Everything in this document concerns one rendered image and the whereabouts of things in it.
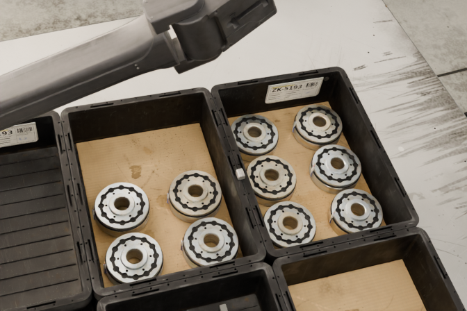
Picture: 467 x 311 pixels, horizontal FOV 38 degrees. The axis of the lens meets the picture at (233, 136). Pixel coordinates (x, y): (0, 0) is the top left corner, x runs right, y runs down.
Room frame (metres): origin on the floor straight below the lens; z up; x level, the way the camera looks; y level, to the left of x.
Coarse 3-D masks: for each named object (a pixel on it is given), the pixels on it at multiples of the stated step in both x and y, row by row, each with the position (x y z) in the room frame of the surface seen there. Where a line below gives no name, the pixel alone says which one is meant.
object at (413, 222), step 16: (256, 80) 0.95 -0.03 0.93; (272, 80) 0.96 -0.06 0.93; (288, 80) 0.97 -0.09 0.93; (352, 96) 0.95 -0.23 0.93; (224, 112) 0.85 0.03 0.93; (224, 128) 0.81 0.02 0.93; (368, 128) 0.87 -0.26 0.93; (240, 160) 0.74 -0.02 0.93; (384, 160) 0.80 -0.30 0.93; (400, 192) 0.74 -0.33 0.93; (400, 224) 0.67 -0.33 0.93; (416, 224) 0.67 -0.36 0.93; (320, 240) 0.60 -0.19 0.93; (336, 240) 0.61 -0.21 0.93; (352, 240) 0.61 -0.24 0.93; (272, 256) 0.56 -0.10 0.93
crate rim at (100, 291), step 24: (144, 96) 0.85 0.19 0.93; (168, 96) 0.86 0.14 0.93; (216, 120) 0.83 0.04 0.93; (72, 144) 0.71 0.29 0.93; (72, 168) 0.66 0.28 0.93; (240, 192) 0.67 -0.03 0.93; (96, 264) 0.48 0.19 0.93; (216, 264) 0.52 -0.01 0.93; (240, 264) 0.53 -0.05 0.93; (96, 288) 0.44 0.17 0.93; (120, 288) 0.45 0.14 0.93
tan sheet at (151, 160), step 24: (96, 144) 0.78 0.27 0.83; (120, 144) 0.80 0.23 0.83; (144, 144) 0.81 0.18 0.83; (168, 144) 0.82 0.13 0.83; (192, 144) 0.83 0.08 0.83; (96, 168) 0.73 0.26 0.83; (120, 168) 0.74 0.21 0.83; (144, 168) 0.75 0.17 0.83; (168, 168) 0.76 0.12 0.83; (192, 168) 0.77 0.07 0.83; (96, 192) 0.67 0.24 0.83; (168, 216) 0.65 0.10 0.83; (216, 216) 0.67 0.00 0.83; (96, 240) 0.57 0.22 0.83; (168, 240) 0.60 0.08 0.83; (168, 264) 0.55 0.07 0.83
